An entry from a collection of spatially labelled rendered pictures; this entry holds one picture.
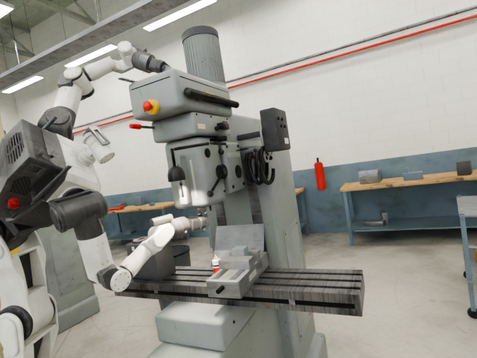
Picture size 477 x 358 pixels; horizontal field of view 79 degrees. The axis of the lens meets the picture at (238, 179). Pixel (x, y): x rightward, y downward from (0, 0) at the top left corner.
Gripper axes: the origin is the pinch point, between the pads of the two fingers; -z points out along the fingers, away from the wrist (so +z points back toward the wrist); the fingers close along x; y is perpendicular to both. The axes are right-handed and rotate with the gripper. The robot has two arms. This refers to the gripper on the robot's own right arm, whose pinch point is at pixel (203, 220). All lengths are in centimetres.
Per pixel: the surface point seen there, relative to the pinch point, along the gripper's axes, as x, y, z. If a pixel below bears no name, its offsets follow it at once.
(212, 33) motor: -2, -94, -23
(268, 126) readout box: -25, -40, -29
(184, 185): -5.7, -18.7, 11.7
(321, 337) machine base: -1, 103, -84
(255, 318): -13, 51, -12
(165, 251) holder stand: 23.1, 14.5, 9.6
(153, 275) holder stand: 25.0, 24.7, 17.3
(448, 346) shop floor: -63, 122, -144
